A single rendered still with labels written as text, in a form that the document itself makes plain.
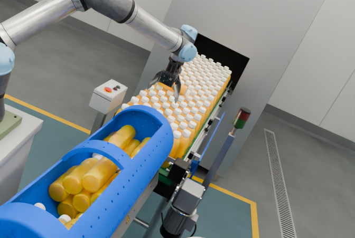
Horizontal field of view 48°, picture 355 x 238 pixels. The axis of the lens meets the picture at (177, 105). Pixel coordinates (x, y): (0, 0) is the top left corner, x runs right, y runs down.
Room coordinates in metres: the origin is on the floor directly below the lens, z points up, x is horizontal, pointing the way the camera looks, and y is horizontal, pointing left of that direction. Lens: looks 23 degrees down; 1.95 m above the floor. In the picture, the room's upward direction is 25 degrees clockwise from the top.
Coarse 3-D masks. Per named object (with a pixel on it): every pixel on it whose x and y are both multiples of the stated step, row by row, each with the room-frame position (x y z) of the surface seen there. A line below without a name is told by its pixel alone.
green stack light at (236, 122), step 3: (237, 117) 1.93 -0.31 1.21; (234, 120) 1.94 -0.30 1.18; (237, 120) 1.92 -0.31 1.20; (240, 120) 1.92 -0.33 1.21; (234, 123) 1.93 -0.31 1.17; (237, 123) 1.92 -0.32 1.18; (240, 123) 1.92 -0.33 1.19; (243, 123) 1.92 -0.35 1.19; (237, 126) 1.92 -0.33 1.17; (240, 126) 1.92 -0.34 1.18; (243, 126) 1.93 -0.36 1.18
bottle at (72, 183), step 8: (88, 160) 1.15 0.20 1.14; (96, 160) 1.17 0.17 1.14; (80, 168) 1.09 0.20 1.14; (88, 168) 1.11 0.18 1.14; (72, 176) 1.04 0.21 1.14; (80, 176) 1.05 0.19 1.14; (64, 184) 1.03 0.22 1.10; (72, 184) 1.04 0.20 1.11; (80, 184) 1.03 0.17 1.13; (72, 192) 1.03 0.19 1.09
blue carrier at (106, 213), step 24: (120, 120) 1.56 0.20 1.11; (144, 120) 1.55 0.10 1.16; (96, 144) 1.13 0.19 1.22; (168, 144) 1.45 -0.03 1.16; (120, 168) 1.08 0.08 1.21; (144, 168) 1.19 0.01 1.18; (24, 192) 0.91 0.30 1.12; (120, 192) 1.00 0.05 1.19; (0, 216) 0.70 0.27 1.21; (24, 216) 0.71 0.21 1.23; (48, 216) 0.74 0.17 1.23; (96, 216) 0.85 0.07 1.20; (120, 216) 0.97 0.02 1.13
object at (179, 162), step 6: (174, 162) 1.61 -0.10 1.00; (180, 162) 1.63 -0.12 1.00; (186, 162) 1.66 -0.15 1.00; (174, 168) 1.60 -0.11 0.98; (180, 168) 1.60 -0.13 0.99; (186, 168) 1.60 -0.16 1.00; (168, 174) 1.60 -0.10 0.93; (174, 174) 1.60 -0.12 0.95; (180, 174) 1.59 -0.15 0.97; (186, 174) 1.64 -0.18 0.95; (174, 180) 1.60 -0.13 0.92; (180, 180) 1.59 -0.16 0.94
